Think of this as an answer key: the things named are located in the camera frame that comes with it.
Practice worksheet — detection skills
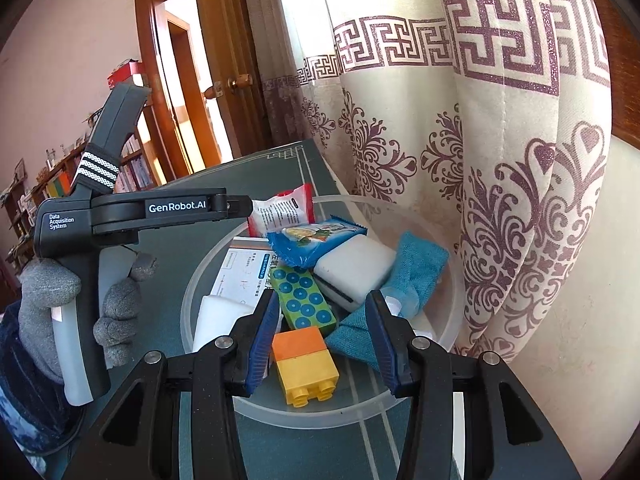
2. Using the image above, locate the person's left forearm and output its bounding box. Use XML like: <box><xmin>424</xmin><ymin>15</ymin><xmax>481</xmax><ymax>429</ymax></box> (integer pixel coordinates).
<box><xmin>0</xmin><ymin>305</ymin><xmax>81</xmax><ymax>461</ymax></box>

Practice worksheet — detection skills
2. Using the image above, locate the red box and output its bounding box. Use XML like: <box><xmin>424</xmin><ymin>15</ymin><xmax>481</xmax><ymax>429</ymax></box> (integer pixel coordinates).
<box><xmin>107</xmin><ymin>60</ymin><xmax>147</xmax><ymax>88</ymax></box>

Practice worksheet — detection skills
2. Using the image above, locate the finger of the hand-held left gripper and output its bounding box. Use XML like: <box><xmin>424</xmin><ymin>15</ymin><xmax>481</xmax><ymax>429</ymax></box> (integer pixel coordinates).
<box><xmin>224</xmin><ymin>196</ymin><xmax>256</xmax><ymax>221</ymax></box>

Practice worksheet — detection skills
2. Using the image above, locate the white sponge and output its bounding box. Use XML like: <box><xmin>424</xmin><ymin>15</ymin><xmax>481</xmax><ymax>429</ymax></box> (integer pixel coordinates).
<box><xmin>192</xmin><ymin>295</ymin><xmax>256</xmax><ymax>356</ymax></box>

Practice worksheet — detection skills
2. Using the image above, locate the white sponge block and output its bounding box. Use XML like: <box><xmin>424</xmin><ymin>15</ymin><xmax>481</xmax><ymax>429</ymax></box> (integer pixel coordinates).
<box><xmin>313</xmin><ymin>237</ymin><xmax>398</xmax><ymax>311</ymax></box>

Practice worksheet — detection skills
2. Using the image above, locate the wooden door frame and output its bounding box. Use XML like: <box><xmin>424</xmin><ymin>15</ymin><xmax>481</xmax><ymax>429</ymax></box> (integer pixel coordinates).
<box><xmin>134</xmin><ymin>0</ymin><xmax>201</xmax><ymax>181</ymax></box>

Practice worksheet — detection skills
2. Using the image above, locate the blue snack packet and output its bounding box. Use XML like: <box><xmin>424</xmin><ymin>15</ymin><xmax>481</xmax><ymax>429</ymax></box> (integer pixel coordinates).
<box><xmin>267</xmin><ymin>215</ymin><xmax>368</xmax><ymax>268</ymax></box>

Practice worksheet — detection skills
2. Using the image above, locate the cream patterned curtain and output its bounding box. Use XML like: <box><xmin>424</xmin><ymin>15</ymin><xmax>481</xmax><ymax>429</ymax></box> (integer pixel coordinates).
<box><xmin>240</xmin><ymin>0</ymin><xmax>613</xmax><ymax>363</ymax></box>

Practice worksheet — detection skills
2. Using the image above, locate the teal cloth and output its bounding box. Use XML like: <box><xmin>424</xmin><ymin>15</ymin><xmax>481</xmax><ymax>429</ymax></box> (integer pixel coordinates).
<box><xmin>325</xmin><ymin>231</ymin><xmax>450</xmax><ymax>373</ymax></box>

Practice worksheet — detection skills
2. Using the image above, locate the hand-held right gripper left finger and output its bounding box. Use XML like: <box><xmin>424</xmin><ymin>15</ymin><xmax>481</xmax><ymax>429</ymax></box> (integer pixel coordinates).
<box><xmin>62</xmin><ymin>287</ymin><xmax>281</xmax><ymax>480</ymax></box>

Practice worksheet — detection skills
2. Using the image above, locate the orange and yellow toy brick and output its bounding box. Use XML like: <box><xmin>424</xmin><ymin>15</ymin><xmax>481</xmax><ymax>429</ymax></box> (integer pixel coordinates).
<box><xmin>271</xmin><ymin>326</ymin><xmax>341</xmax><ymax>406</ymax></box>

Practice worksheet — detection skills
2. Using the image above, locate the wooden bookshelf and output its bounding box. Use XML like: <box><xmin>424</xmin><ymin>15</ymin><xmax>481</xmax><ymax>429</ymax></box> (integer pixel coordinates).
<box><xmin>0</xmin><ymin>102</ymin><xmax>166</xmax><ymax>273</ymax></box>

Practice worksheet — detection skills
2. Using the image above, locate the white printed paper box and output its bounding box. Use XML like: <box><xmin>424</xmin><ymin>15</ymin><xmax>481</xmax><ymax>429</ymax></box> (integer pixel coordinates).
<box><xmin>210</xmin><ymin>237</ymin><xmax>281</xmax><ymax>313</ymax></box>

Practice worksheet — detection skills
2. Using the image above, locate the green toy brick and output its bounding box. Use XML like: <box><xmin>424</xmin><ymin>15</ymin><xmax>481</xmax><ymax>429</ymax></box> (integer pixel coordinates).
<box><xmin>270</xmin><ymin>262</ymin><xmax>341</xmax><ymax>336</ymax></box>

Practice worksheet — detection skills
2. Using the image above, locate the wooden door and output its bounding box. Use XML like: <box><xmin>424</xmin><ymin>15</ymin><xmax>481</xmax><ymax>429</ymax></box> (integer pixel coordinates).
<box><xmin>192</xmin><ymin>0</ymin><xmax>273</xmax><ymax>168</ymax></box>

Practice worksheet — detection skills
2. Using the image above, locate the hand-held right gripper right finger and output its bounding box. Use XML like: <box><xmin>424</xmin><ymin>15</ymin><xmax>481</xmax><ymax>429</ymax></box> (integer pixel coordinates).
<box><xmin>364</xmin><ymin>290</ymin><xmax>583</xmax><ymax>480</ymax></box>

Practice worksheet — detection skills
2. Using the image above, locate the red and white snack packet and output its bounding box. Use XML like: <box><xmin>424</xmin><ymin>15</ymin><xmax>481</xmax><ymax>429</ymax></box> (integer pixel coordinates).
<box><xmin>247</xmin><ymin>183</ymin><xmax>317</xmax><ymax>238</ymax></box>

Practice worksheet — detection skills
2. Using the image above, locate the person's left hand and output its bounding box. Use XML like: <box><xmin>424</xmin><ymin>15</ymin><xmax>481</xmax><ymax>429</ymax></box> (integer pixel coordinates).
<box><xmin>17</xmin><ymin>255</ymin><xmax>158</xmax><ymax>386</ymax></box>

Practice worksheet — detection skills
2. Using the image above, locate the clear plastic basin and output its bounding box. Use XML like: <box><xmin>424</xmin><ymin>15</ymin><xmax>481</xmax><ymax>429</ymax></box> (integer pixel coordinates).
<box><xmin>180</xmin><ymin>194</ymin><xmax>468</xmax><ymax>431</ymax></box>

